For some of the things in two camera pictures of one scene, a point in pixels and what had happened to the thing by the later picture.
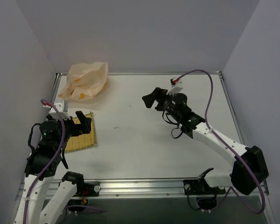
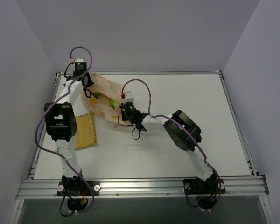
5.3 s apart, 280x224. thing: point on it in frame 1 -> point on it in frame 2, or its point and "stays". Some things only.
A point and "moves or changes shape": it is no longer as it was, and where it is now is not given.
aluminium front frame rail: [143, 188] stays
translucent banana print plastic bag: [86, 81] moves or changes shape
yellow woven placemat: [76, 142] stays
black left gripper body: [74, 126] -> [88, 81]
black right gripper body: [162, 101] -> [123, 114]
